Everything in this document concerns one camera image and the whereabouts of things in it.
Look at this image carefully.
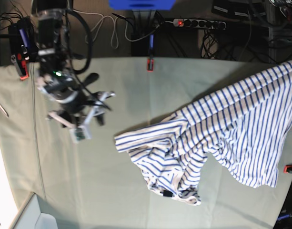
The blue box overhead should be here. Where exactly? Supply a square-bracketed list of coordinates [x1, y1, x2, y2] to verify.
[109, 0, 176, 10]

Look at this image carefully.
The black power strip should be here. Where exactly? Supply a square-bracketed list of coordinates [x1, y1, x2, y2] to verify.
[173, 19, 227, 31]

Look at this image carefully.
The red black left clamp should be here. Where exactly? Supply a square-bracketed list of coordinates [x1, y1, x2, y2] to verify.
[8, 25, 29, 81]

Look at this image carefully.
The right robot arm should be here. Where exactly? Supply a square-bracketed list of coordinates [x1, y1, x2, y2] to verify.
[31, 0, 115, 143]

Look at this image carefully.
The red black clamp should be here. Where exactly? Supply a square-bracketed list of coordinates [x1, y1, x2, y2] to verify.
[8, 25, 29, 81]
[147, 34, 154, 72]
[283, 164, 292, 174]

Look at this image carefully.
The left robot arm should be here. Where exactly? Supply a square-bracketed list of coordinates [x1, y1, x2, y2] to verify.
[270, 0, 292, 31]

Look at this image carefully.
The green table cloth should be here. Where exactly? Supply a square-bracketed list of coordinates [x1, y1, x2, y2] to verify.
[0, 58, 292, 229]

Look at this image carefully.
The white looped cable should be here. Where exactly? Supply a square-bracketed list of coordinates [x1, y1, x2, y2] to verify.
[71, 9, 120, 49]

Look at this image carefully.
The blue white striped t-shirt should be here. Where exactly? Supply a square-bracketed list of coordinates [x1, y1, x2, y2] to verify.
[115, 60, 292, 206]

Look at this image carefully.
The red black right clamp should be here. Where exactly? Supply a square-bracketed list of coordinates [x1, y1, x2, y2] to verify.
[283, 164, 292, 174]

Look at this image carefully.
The metal strip on cloth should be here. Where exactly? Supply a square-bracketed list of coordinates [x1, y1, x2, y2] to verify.
[0, 104, 9, 117]

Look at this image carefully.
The red black centre clamp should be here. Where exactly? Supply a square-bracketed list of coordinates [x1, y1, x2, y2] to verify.
[147, 34, 154, 72]

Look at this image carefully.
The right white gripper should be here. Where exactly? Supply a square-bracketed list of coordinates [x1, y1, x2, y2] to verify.
[47, 90, 116, 143]

